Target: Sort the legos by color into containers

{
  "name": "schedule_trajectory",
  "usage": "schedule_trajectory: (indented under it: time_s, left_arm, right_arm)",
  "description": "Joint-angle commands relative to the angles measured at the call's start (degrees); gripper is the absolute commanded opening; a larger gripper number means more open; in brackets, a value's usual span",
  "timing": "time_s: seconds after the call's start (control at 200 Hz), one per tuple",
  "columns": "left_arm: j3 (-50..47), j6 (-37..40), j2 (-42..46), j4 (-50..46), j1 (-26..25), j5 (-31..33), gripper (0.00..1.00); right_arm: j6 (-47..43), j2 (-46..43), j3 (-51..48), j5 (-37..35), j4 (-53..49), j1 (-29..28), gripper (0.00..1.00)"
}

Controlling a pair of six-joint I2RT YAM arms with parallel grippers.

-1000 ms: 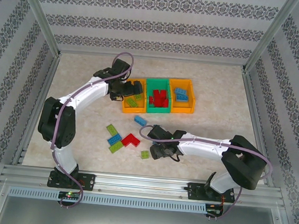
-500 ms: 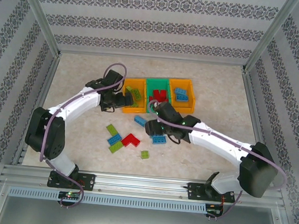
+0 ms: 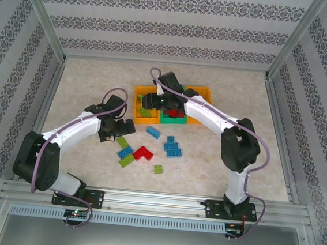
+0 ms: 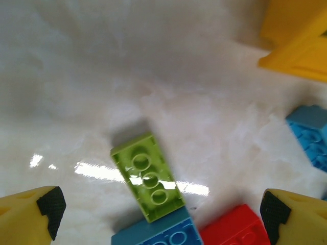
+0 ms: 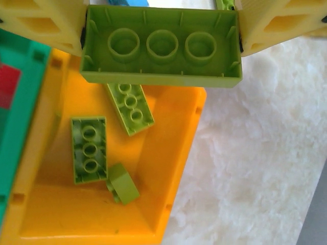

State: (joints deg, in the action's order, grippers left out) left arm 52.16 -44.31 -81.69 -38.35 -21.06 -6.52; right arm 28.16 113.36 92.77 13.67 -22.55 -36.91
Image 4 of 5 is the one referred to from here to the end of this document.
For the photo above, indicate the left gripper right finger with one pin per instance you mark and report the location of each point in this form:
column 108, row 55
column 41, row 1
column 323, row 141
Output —
column 301, row 222

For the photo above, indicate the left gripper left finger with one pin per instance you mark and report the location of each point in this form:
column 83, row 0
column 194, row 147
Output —
column 23, row 219

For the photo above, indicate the red lego brick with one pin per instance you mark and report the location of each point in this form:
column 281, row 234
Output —
column 235, row 229

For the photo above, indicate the blue lego brick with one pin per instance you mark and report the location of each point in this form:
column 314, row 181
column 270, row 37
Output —
column 311, row 137
column 158, row 234

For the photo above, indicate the green lego brick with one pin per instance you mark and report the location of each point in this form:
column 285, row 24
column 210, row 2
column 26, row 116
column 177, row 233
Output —
column 149, row 178

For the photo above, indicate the orange plastic bin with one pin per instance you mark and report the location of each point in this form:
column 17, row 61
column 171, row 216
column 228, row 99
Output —
column 293, row 51

